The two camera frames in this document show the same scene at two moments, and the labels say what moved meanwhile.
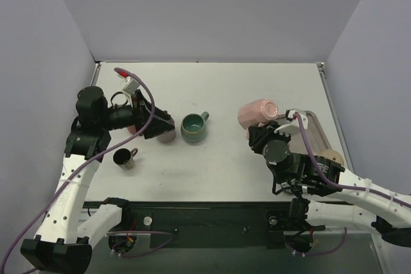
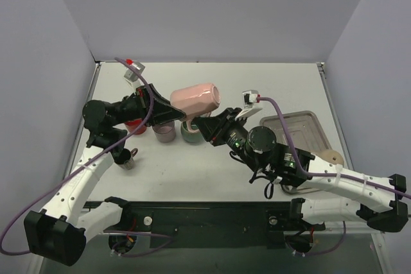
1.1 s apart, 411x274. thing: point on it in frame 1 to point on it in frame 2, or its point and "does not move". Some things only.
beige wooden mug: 332,154 does not move
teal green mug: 192,127 does not move
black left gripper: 141,115 to 146,102
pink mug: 256,112 to 195,101
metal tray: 318,140 does not move
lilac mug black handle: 167,137 does not move
